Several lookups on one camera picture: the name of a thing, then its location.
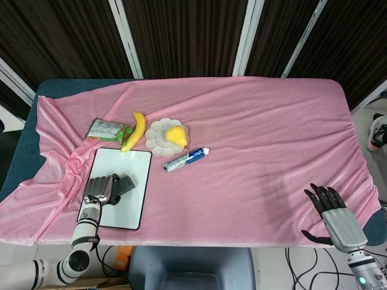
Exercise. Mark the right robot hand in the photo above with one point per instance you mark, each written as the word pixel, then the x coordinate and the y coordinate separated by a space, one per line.
pixel 341 223

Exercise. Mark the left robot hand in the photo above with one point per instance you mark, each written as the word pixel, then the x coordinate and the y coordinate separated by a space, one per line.
pixel 98 190

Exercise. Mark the black eraser block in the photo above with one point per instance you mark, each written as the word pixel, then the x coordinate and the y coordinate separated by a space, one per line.
pixel 127 185

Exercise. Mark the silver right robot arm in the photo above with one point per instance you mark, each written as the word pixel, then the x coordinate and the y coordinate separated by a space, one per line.
pixel 366 269

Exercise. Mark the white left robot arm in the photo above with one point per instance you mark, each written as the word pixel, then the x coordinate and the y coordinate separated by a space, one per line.
pixel 84 229

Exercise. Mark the white rectangular board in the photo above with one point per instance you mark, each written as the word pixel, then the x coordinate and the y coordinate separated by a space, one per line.
pixel 133 169

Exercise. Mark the green and white snack bag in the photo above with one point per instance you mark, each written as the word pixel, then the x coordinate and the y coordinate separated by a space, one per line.
pixel 102 131

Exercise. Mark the orange floor object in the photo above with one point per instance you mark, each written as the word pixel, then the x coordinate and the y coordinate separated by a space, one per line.
pixel 124 256

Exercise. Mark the yellow banana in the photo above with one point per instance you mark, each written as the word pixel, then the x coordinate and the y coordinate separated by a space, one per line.
pixel 138 130

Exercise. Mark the white flower-shaped dish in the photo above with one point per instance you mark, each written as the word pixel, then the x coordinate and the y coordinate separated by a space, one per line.
pixel 157 140

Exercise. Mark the blue and white toothpaste tube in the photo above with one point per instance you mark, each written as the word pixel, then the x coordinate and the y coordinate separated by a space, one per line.
pixel 184 159

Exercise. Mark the yellow pear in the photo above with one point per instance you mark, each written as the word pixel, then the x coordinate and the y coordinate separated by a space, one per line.
pixel 176 135

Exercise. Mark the black and white sneaker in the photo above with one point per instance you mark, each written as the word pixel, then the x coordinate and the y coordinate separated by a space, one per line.
pixel 378 133

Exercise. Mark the pink velvet tablecloth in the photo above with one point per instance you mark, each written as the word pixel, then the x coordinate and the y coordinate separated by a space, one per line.
pixel 242 196

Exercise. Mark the dark ribbed screen panel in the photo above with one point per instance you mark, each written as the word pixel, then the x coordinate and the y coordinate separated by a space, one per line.
pixel 60 39
pixel 187 36
pixel 281 33
pixel 356 45

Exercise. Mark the white screen frame post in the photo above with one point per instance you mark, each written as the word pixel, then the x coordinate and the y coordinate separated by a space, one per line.
pixel 15 78
pixel 370 96
pixel 125 39
pixel 249 36
pixel 305 42

